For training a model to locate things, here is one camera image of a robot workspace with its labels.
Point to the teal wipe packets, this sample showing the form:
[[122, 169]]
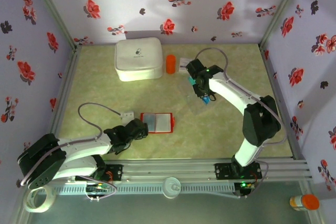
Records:
[[191, 81]]

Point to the red card holder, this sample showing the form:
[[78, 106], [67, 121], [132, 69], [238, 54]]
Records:
[[164, 123]]

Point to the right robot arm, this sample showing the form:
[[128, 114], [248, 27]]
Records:
[[228, 90]]

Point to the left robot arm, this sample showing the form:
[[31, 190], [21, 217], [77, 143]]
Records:
[[86, 148]]

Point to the small white medicine box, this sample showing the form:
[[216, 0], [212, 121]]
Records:
[[183, 64]]

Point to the all-orange pill bottle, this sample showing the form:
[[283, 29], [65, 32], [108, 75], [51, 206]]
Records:
[[170, 64]]

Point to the green circuit board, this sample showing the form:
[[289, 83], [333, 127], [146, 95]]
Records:
[[98, 187], [244, 186]]

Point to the white medicine pouch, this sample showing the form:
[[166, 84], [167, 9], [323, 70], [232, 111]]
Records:
[[139, 58]]

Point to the clear tape roll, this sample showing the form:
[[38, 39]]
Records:
[[52, 198]]

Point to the yellow bottle with orange cap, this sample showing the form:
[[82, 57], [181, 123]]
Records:
[[305, 203]]

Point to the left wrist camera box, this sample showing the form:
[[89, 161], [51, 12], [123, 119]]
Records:
[[127, 114]]

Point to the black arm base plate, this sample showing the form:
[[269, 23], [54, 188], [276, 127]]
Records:
[[221, 171], [116, 172]]

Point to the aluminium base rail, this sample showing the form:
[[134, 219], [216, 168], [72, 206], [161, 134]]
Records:
[[170, 169]]

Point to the aluminium side rail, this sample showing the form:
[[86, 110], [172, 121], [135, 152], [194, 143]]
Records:
[[67, 82], [275, 87]]

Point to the aluminium frame post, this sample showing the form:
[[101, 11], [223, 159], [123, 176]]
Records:
[[55, 11], [281, 11]]

